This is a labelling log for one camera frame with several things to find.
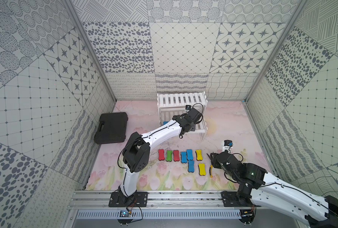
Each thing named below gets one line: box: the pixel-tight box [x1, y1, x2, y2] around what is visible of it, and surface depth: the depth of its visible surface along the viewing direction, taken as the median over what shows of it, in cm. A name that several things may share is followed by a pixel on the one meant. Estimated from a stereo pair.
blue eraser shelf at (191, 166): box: [187, 160, 195, 173], surface depth 88 cm
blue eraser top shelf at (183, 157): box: [180, 151, 188, 164], surface depth 91 cm
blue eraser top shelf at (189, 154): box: [186, 149, 194, 161], surface depth 92 cm
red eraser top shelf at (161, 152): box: [158, 149, 165, 161], surface depth 92 cm
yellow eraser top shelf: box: [195, 149, 203, 161], surface depth 91 cm
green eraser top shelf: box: [166, 150, 173, 162], surface depth 92 cm
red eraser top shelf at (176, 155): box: [172, 150, 180, 162], surface depth 92 cm
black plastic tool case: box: [93, 112, 129, 145], surface depth 103 cm
